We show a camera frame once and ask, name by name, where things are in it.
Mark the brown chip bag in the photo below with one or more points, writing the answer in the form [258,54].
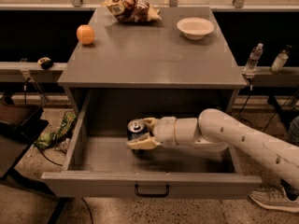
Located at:
[132,11]

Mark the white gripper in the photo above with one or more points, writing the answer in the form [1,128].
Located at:
[164,129]

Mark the blue pepsi can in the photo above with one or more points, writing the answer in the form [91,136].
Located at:
[136,128]

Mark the grey open top drawer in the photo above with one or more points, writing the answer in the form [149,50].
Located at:
[100,164]

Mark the green snack bag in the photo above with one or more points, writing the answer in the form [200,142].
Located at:
[46,140]

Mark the orange fruit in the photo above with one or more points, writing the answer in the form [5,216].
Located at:
[85,34]

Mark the black drawer handle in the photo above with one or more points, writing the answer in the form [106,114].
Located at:
[152,191]

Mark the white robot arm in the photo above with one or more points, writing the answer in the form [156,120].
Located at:
[214,130]

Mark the grey sneaker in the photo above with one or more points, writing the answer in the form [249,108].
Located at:
[280,198]

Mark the blue jeans leg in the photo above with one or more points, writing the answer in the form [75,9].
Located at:
[293,132]

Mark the yellow black tape measure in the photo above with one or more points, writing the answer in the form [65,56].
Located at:
[45,63]

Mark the white bowl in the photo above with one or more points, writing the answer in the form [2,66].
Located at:
[195,28]

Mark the grey cabinet counter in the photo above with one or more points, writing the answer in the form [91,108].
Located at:
[153,55]

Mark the dark side table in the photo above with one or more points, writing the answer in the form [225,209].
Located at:
[20,126]

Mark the clear water bottle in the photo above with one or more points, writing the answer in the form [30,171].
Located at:
[254,57]

